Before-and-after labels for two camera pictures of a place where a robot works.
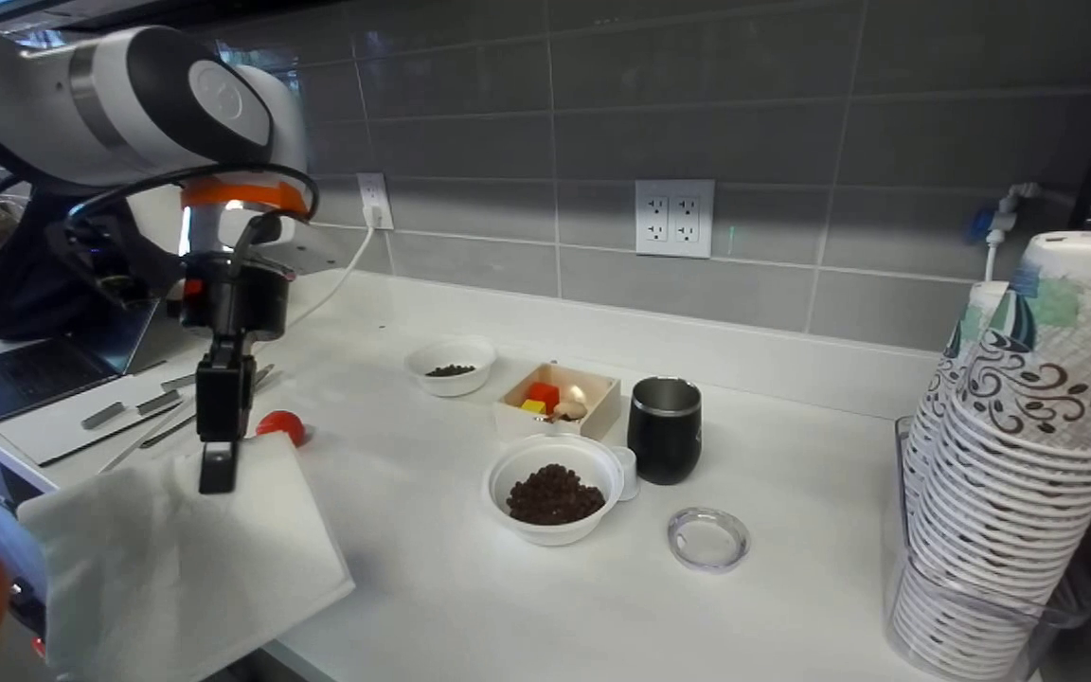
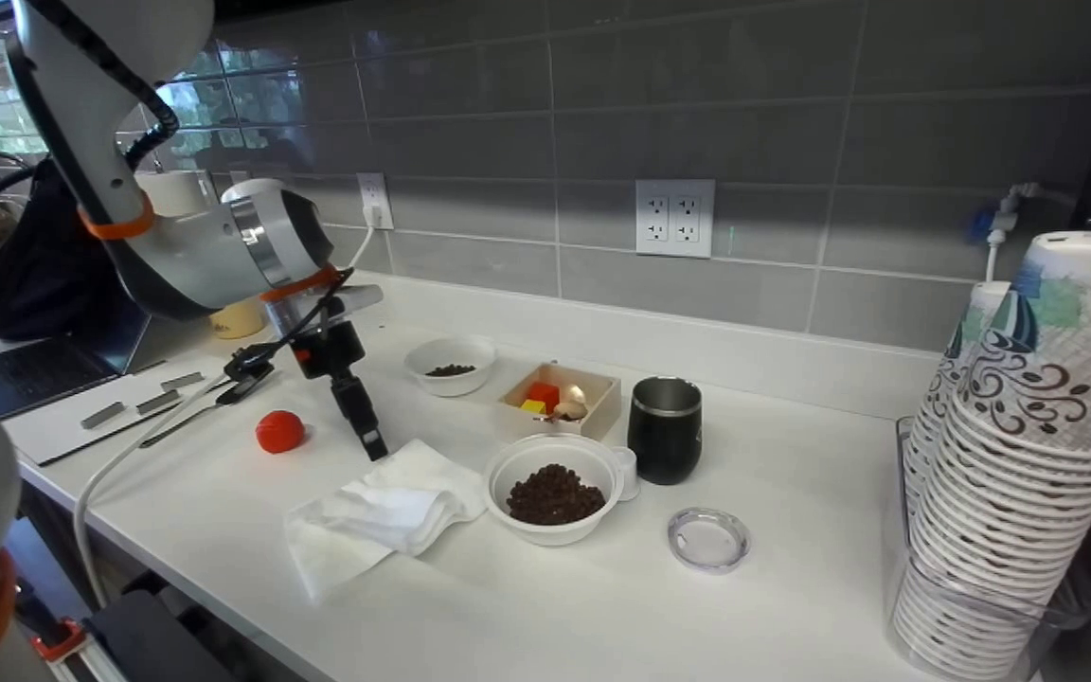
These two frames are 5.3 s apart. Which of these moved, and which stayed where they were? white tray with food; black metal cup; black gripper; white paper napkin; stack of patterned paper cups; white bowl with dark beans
Moved: white paper napkin; black gripper
Stayed: white tray with food; black metal cup; white bowl with dark beans; stack of patterned paper cups
